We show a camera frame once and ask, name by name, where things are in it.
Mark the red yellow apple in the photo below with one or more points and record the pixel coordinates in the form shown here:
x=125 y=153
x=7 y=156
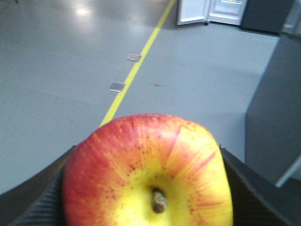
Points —
x=147 y=170

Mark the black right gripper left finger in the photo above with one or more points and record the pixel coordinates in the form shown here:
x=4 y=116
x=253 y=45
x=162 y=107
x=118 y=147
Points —
x=38 y=200

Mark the white open fridge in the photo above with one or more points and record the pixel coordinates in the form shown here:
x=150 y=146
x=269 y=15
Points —
x=227 y=11

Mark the silver floor plate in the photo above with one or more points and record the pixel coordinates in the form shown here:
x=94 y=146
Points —
x=117 y=87
x=134 y=57

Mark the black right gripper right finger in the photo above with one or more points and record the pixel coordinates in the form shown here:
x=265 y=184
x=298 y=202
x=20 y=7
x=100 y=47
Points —
x=256 y=201

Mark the fridge door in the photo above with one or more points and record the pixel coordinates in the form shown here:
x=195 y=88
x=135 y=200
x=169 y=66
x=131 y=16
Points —
x=193 y=11

